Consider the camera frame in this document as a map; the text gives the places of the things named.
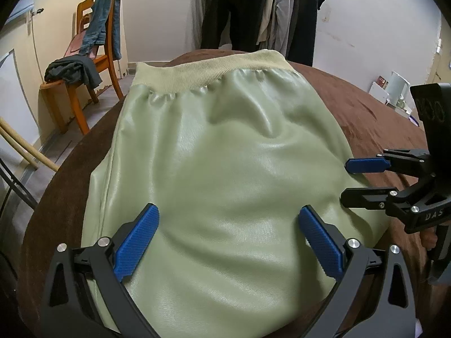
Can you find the dark navy hanging coat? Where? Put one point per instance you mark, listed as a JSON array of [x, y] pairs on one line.
[[303, 28]]

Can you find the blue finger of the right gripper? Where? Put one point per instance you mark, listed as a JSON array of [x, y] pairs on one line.
[[367, 165], [372, 198]]

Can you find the light green leather jacket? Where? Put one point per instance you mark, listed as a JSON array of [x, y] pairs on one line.
[[229, 149]]

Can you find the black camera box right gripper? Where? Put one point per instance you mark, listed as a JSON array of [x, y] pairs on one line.
[[433, 107]]

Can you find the orange wooden chair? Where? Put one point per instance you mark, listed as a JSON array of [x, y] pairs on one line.
[[95, 48]]

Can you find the dark green garment on chair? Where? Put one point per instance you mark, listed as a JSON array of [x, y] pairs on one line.
[[73, 69]]

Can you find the grey hanging garment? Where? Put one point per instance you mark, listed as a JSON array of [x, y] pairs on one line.
[[280, 25]]

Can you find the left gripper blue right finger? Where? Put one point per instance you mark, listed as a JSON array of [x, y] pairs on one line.
[[325, 240]]

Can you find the cream hanging garment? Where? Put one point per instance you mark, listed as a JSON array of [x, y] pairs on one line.
[[265, 21]]

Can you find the wooden pole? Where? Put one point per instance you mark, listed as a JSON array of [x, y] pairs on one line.
[[23, 148]]

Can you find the blue jeans on chair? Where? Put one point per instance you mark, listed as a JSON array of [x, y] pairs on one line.
[[96, 31]]

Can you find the white small cabinet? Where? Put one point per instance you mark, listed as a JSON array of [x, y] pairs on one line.
[[378, 92]]

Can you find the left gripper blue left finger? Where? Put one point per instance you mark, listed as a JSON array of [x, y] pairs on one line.
[[136, 237]]

